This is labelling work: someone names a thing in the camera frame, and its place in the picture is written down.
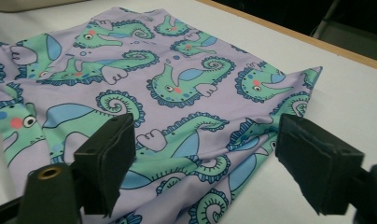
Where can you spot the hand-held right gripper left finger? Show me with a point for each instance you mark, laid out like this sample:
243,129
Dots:
105,165

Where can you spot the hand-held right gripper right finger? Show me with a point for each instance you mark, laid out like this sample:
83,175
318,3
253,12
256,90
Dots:
317,165

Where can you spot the seahorse print swimsuit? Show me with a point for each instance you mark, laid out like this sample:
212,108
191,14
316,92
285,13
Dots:
177,93

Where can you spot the white metal table frame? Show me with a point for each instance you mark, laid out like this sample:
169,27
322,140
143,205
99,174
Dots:
357,40

